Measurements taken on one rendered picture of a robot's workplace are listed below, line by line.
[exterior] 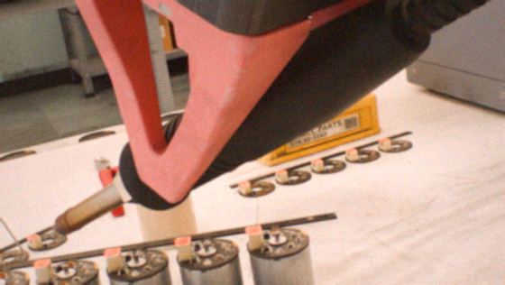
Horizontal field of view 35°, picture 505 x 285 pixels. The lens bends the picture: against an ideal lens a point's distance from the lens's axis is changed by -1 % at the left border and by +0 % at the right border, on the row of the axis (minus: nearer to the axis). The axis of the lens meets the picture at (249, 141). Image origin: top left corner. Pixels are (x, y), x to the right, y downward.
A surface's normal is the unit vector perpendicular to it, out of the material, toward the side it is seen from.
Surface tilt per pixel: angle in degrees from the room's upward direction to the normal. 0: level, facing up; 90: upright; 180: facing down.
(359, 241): 0
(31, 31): 90
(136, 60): 96
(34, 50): 90
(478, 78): 90
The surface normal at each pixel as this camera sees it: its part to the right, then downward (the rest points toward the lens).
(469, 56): -0.91, 0.25
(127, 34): 0.76, 0.20
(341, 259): -0.15, -0.94
